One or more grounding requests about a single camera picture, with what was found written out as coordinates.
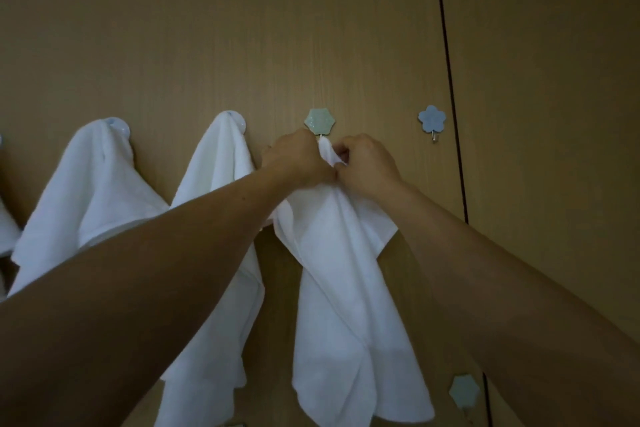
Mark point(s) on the person's right hand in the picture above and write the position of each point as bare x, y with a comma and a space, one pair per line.
370, 166

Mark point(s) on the person's left hand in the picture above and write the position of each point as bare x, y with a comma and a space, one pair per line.
292, 159

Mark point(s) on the person's left fingers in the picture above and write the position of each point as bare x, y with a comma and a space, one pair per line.
322, 161

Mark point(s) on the person's right fingers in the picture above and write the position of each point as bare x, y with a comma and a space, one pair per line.
341, 149

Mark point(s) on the white towel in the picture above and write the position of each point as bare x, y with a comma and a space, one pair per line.
85, 191
6, 231
345, 291
220, 341

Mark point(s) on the person's right forearm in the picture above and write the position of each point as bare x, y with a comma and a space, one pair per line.
510, 301

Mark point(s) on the person's left forearm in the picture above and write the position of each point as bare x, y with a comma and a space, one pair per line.
125, 291

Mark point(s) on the green flower wall hook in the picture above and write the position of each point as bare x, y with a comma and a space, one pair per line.
464, 391
320, 120

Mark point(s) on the white round wall hook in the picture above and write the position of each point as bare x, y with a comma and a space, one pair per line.
240, 121
120, 126

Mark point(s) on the blue flower wall hook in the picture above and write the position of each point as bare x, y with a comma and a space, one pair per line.
432, 119

